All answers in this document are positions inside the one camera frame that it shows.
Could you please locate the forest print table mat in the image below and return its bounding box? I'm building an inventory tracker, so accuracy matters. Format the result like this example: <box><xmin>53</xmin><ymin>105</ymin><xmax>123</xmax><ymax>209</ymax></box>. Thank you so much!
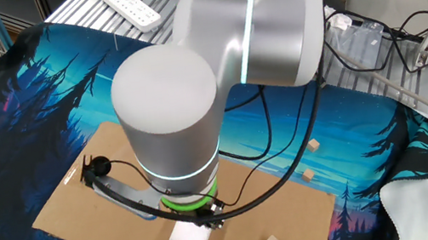
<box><xmin>0</xmin><ymin>0</ymin><xmax>428</xmax><ymax>240</ymax></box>

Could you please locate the grey hose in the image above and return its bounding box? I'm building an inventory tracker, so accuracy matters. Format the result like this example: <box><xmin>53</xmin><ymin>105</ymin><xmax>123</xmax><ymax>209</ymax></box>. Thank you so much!
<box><xmin>330</xmin><ymin>37</ymin><xmax>428</xmax><ymax>169</ymax></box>

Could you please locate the black USB cable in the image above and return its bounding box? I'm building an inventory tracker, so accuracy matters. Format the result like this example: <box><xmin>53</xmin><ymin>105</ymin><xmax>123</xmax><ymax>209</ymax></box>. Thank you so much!
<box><xmin>317</xmin><ymin>0</ymin><xmax>409</xmax><ymax>81</ymax></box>

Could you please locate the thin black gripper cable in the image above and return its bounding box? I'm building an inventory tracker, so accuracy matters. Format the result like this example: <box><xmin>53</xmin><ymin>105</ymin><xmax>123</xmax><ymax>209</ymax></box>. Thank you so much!
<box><xmin>102</xmin><ymin>77</ymin><xmax>328</xmax><ymax>225</ymax></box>

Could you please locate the clear plastic bag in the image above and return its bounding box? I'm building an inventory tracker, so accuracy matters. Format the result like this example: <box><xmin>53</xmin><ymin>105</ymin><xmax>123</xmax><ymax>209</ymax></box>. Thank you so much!
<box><xmin>322</xmin><ymin>17</ymin><xmax>391</xmax><ymax>77</ymax></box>

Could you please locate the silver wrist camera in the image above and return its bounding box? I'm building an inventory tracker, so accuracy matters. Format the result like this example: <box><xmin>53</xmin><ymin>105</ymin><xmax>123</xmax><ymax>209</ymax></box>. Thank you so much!
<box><xmin>90</xmin><ymin>165</ymin><xmax>166</xmax><ymax>230</ymax></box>

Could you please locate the thick black camera cable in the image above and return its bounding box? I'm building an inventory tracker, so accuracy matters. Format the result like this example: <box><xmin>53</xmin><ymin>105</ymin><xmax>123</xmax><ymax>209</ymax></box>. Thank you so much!
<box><xmin>79</xmin><ymin>116</ymin><xmax>348</xmax><ymax>240</ymax></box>

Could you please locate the crumpled white paper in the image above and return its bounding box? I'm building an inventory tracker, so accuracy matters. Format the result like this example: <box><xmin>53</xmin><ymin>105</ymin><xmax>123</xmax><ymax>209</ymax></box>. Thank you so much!
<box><xmin>324</xmin><ymin>2</ymin><xmax>355</xmax><ymax>33</ymax></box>

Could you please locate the brown cardboard sheet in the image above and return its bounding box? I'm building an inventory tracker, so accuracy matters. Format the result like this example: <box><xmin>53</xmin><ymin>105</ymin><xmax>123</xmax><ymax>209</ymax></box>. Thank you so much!
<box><xmin>18</xmin><ymin>87</ymin><xmax>343</xmax><ymax>240</ymax></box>

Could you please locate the green flange ring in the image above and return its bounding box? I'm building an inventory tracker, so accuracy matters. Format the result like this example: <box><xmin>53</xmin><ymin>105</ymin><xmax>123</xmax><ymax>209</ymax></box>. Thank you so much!
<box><xmin>158</xmin><ymin>178</ymin><xmax>222</xmax><ymax>215</ymax></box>

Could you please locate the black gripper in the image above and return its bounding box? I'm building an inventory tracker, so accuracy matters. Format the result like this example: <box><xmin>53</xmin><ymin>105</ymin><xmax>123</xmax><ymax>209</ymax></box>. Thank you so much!
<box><xmin>175</xmin><ymin>198</ymin><xmax>228</xmax><ymax>236</ymax></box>

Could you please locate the dark aluminium framed cabinet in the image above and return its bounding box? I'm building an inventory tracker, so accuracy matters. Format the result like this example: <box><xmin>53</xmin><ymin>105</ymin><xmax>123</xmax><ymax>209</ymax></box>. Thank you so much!
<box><xmin>0</xmin><ymin>0</ymin><xmax>92</xmax><ymax>38</ymax></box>

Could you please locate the white power strip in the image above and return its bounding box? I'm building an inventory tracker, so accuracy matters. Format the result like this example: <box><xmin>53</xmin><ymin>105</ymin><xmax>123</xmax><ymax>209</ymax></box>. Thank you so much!
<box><xmin>100</xmin><ymin>0</ymin><xmax>164</xmax><ymax>39</ymax></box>

